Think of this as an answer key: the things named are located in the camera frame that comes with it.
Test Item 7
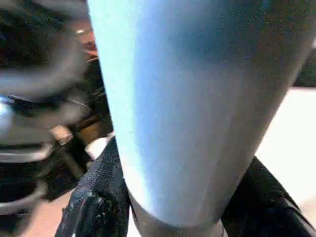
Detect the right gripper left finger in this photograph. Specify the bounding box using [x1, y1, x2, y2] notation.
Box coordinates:
[55, 137, 132, 237]

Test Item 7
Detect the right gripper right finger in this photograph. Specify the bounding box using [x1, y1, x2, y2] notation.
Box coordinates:
[220, 156, 316, 237]

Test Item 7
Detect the white plastic table top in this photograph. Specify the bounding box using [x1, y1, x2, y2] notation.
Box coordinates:
[127, 86, 316, 237]

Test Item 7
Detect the white plastic table leg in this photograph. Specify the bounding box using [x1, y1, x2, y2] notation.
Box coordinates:
[87, 0, 316, 230]

